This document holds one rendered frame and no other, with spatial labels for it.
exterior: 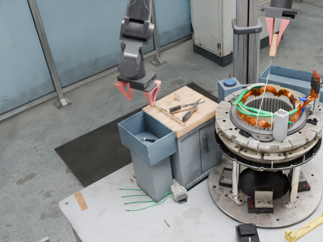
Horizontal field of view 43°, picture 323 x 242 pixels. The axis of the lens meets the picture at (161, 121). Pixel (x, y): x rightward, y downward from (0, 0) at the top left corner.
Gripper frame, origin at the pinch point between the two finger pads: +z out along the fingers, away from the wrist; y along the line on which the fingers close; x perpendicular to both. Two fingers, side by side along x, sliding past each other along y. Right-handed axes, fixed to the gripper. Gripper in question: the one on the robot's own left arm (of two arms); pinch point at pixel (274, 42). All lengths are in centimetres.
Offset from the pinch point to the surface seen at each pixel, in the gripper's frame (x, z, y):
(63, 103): 167, 91, -172
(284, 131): -3.8, 23.4, 7.1
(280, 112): -3.6, 18.2, 5.1
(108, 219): -6, 65, -44
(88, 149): 123, 105, -123
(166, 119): 4.5, 29.7, -30.1
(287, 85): 31.1, 17.8, 5.0
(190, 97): 17.5, 24.5, -26.1
